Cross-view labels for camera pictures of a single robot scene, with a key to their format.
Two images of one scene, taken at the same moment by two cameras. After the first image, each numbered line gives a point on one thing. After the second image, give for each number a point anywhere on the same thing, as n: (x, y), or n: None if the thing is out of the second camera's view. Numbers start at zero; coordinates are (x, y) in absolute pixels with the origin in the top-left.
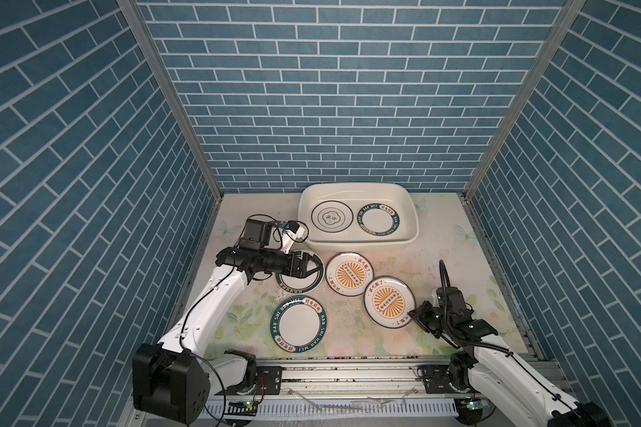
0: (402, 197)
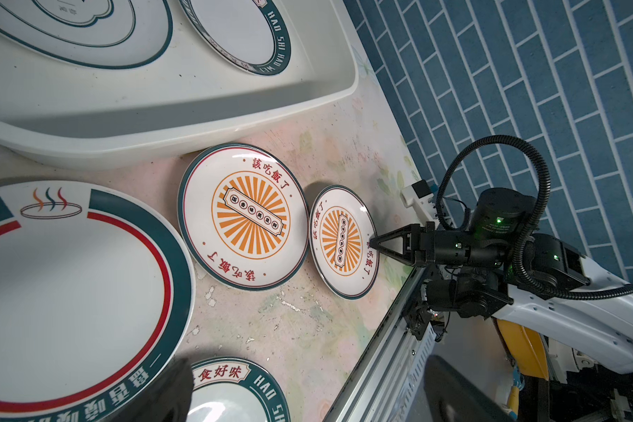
0: (179, 100)
